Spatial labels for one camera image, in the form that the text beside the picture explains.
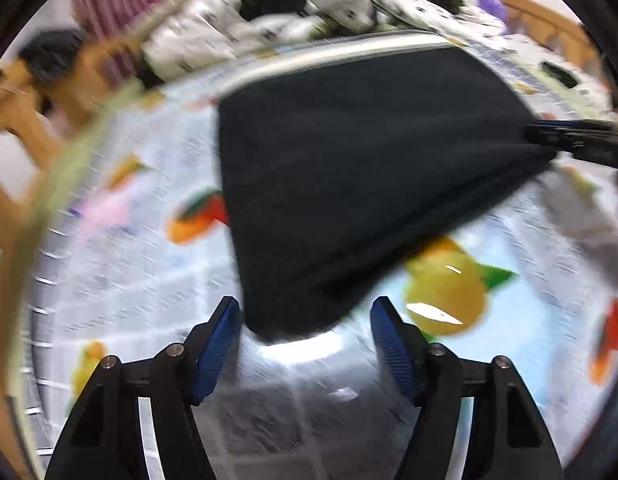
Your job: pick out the black pants with white stripes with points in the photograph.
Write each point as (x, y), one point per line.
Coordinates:
(364, 160)

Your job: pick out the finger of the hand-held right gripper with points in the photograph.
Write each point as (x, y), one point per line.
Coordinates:
(584, 124)
(569, 144)

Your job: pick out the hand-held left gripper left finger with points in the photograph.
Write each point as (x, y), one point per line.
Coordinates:
(216, 350)

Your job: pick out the wooden bed frame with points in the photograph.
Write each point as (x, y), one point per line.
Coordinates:
(19, 105)

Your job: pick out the dark cloth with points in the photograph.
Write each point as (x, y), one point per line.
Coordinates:
(54, 52)

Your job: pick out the white printed pillow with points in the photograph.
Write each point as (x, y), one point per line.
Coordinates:
(529, 52)

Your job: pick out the pink striped curtain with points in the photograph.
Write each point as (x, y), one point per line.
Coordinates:
(114, 0)

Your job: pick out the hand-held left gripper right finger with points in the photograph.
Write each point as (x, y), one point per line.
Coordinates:
(394, 350)

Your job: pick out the fruit print light blue blanket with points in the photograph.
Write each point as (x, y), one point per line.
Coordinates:
(139, 285)

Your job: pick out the white printed quilt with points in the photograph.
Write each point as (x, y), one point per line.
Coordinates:
(199, 35)

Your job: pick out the purple cushion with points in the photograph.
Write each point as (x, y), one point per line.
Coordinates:
(489, 2)

